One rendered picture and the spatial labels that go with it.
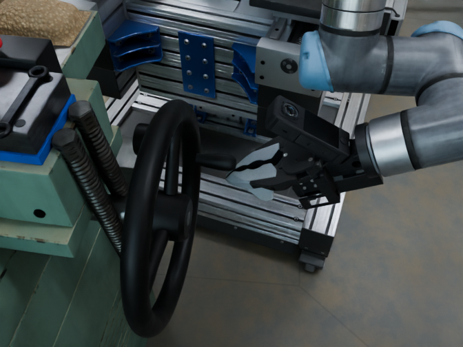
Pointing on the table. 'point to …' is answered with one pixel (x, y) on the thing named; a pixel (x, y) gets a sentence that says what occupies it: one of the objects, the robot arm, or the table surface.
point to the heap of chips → (42, 20)
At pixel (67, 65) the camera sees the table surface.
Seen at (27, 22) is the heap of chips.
